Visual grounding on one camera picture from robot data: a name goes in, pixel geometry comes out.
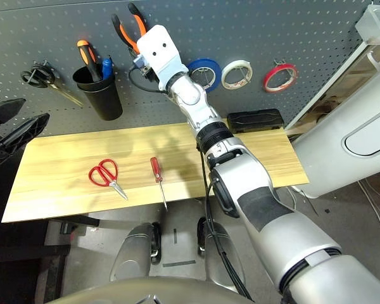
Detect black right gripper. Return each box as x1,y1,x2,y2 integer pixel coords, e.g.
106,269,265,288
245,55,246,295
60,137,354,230
141,61,159,82

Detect orange black long-nose pliers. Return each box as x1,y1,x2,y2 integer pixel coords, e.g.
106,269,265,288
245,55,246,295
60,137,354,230
111,3,148,54

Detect red tape roll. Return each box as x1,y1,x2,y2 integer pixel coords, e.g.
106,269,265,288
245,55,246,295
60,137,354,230
262,63,298,93

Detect dark grey pegboard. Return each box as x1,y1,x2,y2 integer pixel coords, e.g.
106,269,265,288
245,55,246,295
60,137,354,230
0,0,373,140

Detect black plastic cup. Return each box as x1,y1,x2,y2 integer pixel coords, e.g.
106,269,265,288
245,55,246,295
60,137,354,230
72,65,124,122

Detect blue tape roll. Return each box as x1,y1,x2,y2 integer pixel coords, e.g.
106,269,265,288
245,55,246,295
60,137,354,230
186,58,223,93

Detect orange black screwdriver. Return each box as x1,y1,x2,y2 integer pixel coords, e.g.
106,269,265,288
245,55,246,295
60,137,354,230
77,39,103,82

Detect white tape roll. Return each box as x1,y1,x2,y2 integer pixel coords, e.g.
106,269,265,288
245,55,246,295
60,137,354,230
220,60,253,91

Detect black zip case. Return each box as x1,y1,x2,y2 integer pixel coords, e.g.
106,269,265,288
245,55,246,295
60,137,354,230
227,108,285,134

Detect black table leg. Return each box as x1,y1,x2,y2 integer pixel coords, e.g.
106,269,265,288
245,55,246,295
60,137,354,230
49,214,101,235

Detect silver left robot leg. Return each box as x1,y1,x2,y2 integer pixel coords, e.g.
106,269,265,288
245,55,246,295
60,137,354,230
109,222,162,282

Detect silver robot leg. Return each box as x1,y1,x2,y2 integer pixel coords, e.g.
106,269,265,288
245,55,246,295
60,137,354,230
197,217,246,292
109,222,162,282

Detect brown wooden furniture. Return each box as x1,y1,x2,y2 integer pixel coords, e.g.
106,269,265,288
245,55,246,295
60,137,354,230
286,47,380,137

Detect grey robot torso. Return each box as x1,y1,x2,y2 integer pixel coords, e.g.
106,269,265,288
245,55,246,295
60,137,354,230
47,275,257,304

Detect silver right robot leg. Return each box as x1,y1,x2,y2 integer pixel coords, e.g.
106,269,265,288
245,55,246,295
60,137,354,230
197,217,246,292

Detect white plastic hook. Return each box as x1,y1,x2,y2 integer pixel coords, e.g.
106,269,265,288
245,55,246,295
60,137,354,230
367,50,380,71

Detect translucent white plastic bin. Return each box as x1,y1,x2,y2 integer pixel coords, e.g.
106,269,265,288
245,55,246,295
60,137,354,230
354,4,380,45

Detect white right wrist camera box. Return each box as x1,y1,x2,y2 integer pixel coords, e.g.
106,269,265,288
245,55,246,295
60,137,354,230
136,25,189,92

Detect black handled scissors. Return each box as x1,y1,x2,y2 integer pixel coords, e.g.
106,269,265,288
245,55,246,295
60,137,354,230
20,61,85,108

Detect red handled screwdriver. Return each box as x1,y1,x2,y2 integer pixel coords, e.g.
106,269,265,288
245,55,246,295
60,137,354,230
149,156,168,212

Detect red handled scissors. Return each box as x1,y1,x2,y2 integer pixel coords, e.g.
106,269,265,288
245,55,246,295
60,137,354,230
88,158,129,201

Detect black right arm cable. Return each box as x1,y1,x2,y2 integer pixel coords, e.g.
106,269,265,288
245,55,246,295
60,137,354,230
128,65,253,301

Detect white pegboard frame post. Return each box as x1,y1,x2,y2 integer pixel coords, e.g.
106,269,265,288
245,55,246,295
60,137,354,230
284,39,370,130

